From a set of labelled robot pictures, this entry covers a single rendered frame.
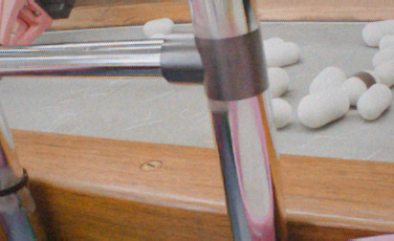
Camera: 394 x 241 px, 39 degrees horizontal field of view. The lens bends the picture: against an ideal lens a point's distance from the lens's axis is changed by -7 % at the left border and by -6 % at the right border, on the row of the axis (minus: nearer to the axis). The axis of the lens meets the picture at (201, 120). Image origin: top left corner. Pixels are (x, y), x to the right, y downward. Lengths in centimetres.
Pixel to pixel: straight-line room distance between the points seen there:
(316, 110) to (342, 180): 10
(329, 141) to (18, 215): 19
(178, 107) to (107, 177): 14
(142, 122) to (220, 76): 23
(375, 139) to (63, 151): 19
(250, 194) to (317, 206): 5
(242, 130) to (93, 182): 12
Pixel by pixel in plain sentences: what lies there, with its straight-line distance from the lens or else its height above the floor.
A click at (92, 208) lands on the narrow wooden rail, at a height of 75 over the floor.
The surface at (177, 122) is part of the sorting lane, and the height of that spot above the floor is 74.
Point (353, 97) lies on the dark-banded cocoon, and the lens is 39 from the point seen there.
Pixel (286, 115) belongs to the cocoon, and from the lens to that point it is 37.
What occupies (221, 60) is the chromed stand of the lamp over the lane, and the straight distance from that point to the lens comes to 19.
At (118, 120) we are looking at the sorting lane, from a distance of 44.
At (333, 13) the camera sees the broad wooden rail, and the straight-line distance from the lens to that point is 59.
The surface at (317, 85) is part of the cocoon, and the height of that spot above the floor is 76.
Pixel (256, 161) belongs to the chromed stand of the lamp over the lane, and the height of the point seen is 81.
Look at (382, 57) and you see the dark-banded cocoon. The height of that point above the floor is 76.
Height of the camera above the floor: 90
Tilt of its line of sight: 24 degrees down
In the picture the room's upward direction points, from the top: 11 degrees counter-clockwise
